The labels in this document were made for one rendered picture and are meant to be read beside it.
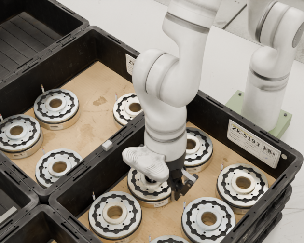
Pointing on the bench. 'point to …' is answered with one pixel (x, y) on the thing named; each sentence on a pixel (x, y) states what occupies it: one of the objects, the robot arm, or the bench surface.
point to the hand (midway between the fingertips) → (165, 187)
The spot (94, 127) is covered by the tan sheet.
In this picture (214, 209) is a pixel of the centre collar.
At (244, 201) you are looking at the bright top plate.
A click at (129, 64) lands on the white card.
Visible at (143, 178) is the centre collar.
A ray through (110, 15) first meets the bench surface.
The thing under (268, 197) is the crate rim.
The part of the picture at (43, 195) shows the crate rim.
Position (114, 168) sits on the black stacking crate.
